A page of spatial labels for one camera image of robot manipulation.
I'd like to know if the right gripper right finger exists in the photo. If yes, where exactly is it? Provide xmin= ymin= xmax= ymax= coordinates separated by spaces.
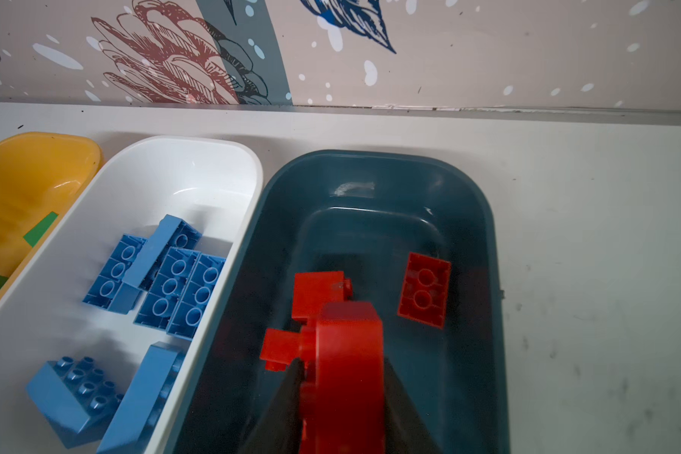
xmin=384 ymin=358 xmax=442 ymax=454

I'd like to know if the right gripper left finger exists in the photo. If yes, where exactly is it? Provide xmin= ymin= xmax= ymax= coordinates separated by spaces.
xmin=239 ymin=359 xmax=305 ymax=454

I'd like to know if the red rounded lego brick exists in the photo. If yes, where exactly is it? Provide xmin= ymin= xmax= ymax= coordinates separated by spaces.
xmin=300 ymin=302 xmax=385 ymax=453

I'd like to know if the red lego brick bottom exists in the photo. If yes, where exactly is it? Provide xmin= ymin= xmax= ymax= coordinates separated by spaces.
xmin=397 ymin=253 xmax=451 ymax=329

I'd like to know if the dark teal plastic bin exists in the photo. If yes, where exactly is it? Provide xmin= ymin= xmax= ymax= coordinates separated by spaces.
xmin=166 ymin=151 xmax=510 ymax=453

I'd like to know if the white plastic bin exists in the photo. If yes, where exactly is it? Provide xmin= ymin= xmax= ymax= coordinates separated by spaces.
xmin=0 ymin=134 xmax=265 ymax=454

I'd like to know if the yellow plastic bin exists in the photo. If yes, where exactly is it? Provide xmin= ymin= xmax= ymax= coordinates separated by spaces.
xmin=0 ymin=132 xmax=103 ymax=300

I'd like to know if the red square lego brick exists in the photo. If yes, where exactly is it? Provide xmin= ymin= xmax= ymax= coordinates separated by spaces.
xmin=291 ymin=272 xmax=353 ymax=323

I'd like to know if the small light blue lego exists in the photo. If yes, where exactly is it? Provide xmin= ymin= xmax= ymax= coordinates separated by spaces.
xmin=96 ymin=342 xmax=185 ymax=454

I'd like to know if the light blue lego brick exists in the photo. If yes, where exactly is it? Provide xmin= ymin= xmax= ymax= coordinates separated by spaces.
xmin=108 ymin=215 xmax=202 ymax=314

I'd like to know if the green lego brick top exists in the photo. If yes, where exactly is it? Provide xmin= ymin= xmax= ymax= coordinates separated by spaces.
xmin=23 ymin=212 xmax=59 ymax=247

